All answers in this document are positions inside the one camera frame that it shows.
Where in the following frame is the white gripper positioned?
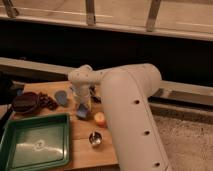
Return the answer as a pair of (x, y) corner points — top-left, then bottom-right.
(71, 84), (92, 111)

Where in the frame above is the blue sponge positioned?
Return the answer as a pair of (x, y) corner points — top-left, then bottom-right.
(76, 104), (90, 120)

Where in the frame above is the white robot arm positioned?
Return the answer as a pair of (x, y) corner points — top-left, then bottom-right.
(68, 63), (172, 171)

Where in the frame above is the blue plastic cup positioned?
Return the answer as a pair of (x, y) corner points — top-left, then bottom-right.
(54, 90), (68, 106)

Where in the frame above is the small metal cup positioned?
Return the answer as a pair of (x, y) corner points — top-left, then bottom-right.
(89, 131), (102, 147)

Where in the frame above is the apple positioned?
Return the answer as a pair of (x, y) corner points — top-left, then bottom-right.
(94, 112), (107, 127)

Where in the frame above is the bunch of dark grapes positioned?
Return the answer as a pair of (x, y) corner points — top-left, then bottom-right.
(38, 92), (58, 110)

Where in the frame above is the wooden cutting board table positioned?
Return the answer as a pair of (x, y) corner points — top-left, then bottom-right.
(7, 79), (119, 171)

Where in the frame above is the dark brown bowl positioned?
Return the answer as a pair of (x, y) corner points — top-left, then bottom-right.
(12, 92), (39, 114)

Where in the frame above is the green plastic tray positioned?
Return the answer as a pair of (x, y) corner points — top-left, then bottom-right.
(0, 113), (70, 171)

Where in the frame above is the black handled knife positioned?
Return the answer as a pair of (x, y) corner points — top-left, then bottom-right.
(90, 86), (101, 103)

